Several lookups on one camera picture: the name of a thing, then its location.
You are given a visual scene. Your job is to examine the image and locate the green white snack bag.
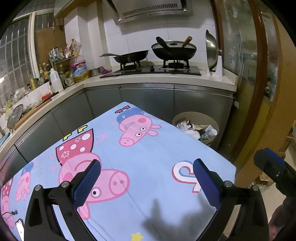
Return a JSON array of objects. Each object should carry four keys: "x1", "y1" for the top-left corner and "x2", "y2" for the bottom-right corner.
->
[{"x1": 200, "y1": 125, "x2": 218, "y2": 141}]

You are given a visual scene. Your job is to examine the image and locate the pink foil snack wrapper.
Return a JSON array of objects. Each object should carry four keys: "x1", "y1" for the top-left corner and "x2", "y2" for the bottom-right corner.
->
[{"x1": 176, "y1": 120, "x2": 192, "y2": 132}]

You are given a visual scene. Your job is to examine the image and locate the beige trash bin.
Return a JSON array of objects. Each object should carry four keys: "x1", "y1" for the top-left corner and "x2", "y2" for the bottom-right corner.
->
[{"x1": 173, "y1": 111, "x2": 219, "y2": 146}]

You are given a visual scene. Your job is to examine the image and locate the right hand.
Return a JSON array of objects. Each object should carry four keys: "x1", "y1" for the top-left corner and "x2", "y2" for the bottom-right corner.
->
[{"x1": 268, "y1": 197, "x2": 295, "y2": 240}]

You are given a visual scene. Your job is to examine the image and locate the white smartphone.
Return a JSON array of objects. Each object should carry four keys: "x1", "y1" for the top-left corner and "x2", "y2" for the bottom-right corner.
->
[{"x1": 15, "y1": 218, "x2": 25, "y2": 241}]

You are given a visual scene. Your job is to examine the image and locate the wooden cutting board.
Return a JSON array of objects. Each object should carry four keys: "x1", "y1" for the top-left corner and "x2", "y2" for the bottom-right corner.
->
[{"x1": 13, "y1": 98, "x2": 52, "y2": 130}]

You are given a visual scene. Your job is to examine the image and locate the blue cartoon pig tablecloth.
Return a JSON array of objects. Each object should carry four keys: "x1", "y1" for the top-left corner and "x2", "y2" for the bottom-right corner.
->
[{"x1": 1, "y1": 102, "x2": 236, "y2": 240}]

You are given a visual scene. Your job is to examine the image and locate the round black grid lid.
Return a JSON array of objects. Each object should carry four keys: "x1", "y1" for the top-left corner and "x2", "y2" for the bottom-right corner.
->
[{"x1": 7, "y1": 104, "x2": 23, "y2": 129}]

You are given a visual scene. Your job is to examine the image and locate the grey cabinet fronts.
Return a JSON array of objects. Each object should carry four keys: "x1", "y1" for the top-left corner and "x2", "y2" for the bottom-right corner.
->
[{"x1": 1, "y1": 84, "x2": 233, "y2": 183}]

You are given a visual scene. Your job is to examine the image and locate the white plastic jug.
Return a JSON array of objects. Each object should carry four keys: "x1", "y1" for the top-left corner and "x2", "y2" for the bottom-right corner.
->
[{"x1": 50, "y1": 68, "x2": 64, "y2": 93}]

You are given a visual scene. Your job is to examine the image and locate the cooking oil bottle blue label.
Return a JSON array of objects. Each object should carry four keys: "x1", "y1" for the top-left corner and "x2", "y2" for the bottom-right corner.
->
[{"x1": 70, "y1": 55, "x2": 89, "y2": 83}]

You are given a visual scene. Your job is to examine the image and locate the steel pot lid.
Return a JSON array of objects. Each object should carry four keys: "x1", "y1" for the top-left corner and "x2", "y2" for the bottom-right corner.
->
[{"x1": 205, "y1": 30, "x2": 223, "y2": 76}]

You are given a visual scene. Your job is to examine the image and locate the black gas stove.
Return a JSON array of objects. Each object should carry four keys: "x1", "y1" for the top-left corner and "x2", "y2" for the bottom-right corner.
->
[{"x1": 100, "y1": 60, "x2": 201, "y2": 78}]

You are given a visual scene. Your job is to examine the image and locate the black frying pan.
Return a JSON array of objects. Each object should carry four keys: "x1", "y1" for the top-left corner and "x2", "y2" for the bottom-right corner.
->
[{"x1": 100, "y1": 50, "x2": 149, "y2": 64}]

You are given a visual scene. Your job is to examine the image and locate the black wok with lid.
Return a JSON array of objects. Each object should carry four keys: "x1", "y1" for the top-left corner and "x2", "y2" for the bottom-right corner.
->
[{"x1": 151, "y1": 36, "x2": 197, "y2": 61}]

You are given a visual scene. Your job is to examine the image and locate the steel range hood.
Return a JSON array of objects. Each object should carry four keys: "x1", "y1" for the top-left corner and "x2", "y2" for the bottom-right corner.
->
[{"x1": 103, "y1": 0, "x2": 193, "y2": 25}]

